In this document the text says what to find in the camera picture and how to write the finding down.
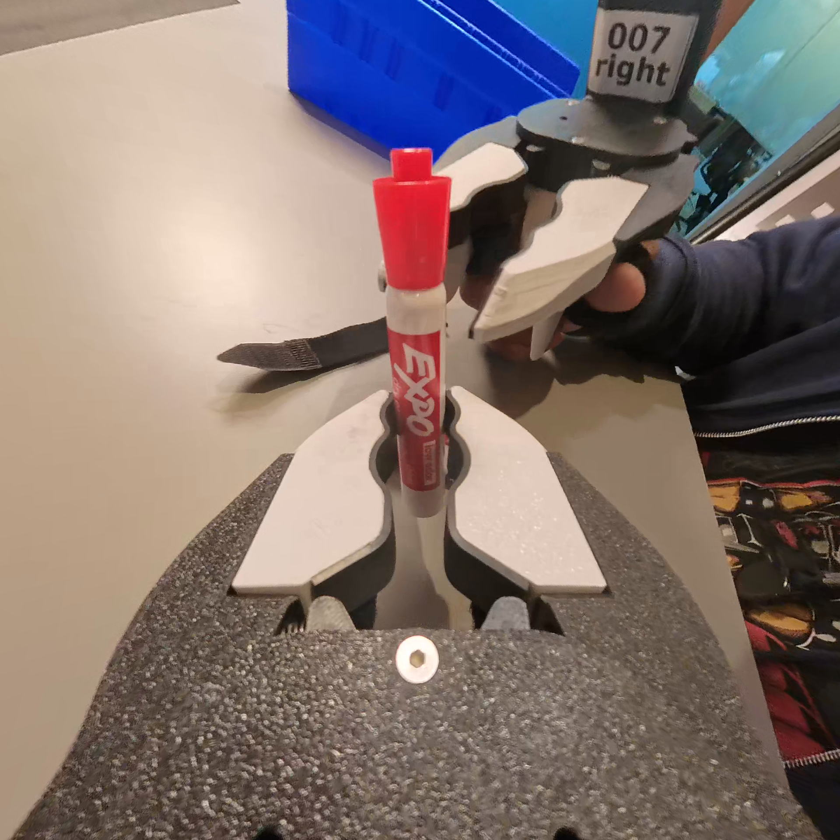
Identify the red dry erase marker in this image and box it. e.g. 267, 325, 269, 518
372, 147, 454, 519

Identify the wide black velcro strap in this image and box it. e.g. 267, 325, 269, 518
217, 322, 395, 378

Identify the blue plastic bin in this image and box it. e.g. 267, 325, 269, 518
287, 0, 581, 158

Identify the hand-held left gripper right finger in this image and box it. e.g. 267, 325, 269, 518
444, 385, 610, 618

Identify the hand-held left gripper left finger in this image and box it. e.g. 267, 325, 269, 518
230, 390, 397, 618

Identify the person's right forearm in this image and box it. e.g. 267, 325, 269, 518
578, 217, 840, 441

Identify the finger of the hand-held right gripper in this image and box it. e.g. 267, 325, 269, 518
470, 178, 652, 345
434, 142, 530, 257

